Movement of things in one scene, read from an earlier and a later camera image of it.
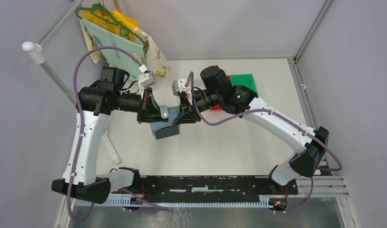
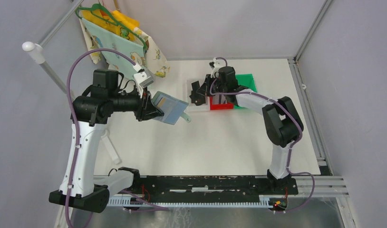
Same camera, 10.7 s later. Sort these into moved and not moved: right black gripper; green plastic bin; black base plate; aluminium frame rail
Moved: right black gripper
Not moved: aluminium frame rail; black base plate; green plastic bin
